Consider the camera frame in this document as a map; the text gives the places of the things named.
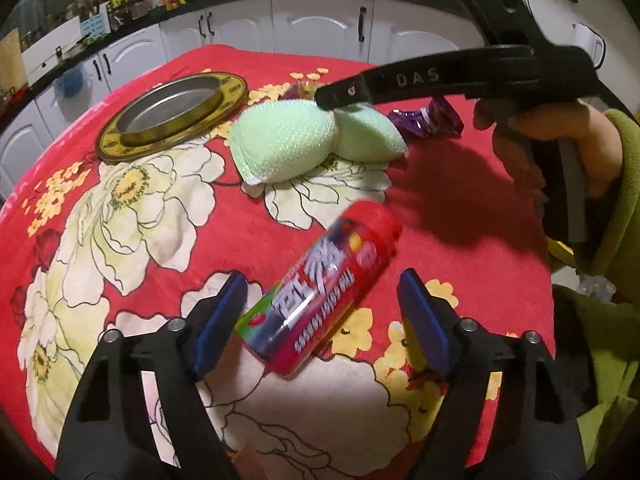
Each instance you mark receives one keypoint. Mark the person's right hand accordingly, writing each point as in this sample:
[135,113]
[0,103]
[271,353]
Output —
[595,135]

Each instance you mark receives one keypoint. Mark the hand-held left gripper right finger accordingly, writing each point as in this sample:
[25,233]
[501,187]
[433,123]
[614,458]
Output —
[425,325]

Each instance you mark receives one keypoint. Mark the wooden cutting board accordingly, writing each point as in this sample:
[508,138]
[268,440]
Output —
[11,62]

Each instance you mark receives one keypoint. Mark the red floral tablecloth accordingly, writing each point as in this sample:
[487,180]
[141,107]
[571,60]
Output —
[450,200]

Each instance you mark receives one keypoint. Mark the yellow rimmed bin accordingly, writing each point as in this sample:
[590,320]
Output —
[559,251]

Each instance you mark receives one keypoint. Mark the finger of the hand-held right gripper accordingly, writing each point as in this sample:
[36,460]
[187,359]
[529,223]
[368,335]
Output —
[345,91]

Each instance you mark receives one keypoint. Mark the person's green fleece jacket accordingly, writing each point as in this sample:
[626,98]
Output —
[610,360]

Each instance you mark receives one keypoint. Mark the red candy tube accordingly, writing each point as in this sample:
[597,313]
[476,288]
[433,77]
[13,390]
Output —
[320,285]

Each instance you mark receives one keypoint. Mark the small green sponge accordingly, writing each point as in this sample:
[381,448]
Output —
[367,135]

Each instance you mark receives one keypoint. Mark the purple snack wrapper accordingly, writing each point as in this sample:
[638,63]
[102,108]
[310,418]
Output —
[440,120]

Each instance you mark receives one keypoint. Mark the round metal tray gold rim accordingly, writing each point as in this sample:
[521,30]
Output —
[170,110]

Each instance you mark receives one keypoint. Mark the person's right forearm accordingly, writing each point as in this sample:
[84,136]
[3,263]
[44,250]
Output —
[625,210]

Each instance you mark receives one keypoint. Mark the large green sponge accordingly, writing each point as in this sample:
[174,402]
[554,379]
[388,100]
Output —
[280,140]

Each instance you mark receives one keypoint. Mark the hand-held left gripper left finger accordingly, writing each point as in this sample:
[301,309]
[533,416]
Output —
[220,320]

